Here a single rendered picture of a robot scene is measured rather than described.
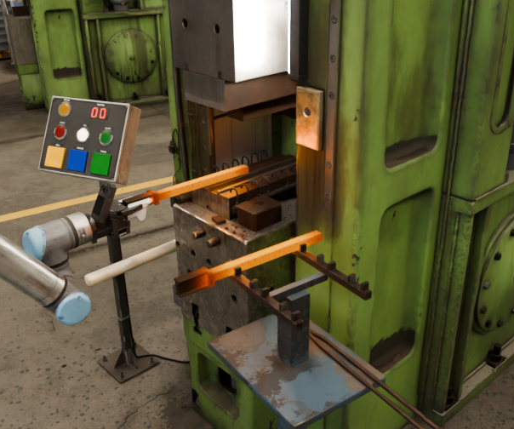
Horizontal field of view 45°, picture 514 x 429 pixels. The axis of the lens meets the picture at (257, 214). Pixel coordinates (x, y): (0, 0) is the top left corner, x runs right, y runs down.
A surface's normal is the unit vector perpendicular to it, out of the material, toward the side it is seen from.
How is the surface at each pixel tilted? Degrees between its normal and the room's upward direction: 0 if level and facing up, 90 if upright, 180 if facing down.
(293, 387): 0
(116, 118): 60
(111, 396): 0
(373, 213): 90
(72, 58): 90
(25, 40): 90
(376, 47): 89
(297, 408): 0
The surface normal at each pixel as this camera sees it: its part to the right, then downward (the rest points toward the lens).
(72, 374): -0.02, -0.90
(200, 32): -0.74, 0.30
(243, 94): 0.67, 0.31
